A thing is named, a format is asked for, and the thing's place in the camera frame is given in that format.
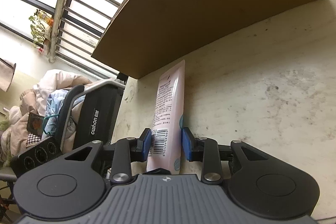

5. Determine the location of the potted plant on sill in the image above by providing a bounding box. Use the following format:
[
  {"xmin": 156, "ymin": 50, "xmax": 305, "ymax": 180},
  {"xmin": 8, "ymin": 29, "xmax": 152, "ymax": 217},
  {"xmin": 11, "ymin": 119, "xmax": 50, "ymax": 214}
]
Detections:
[{"xmin": 29, "ymin": 9, "xmax": 54, "ymax": 48}]

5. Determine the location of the brown cardboard box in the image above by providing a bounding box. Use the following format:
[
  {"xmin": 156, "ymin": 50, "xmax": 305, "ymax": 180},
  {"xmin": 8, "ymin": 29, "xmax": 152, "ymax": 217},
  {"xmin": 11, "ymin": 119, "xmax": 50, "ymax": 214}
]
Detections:
[{"xmin": 92, "ymin": 0, "xmax": 316, "ymax": 79}]

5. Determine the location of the pile of bedding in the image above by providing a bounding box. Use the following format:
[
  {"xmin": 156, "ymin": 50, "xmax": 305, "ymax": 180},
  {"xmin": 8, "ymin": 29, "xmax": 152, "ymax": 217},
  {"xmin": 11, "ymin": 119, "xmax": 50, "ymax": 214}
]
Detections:
[{"xmin": 0, "ymin": 69, "xmax": 100, "ymax": 164}]

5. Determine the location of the pink white cream tube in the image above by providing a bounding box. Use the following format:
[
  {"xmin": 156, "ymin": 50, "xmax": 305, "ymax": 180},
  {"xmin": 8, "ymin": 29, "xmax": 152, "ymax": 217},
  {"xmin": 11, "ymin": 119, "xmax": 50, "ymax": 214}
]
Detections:
[{"xmin": 146, "ymin": 60, "xmax": 185, "ymax": 174}]

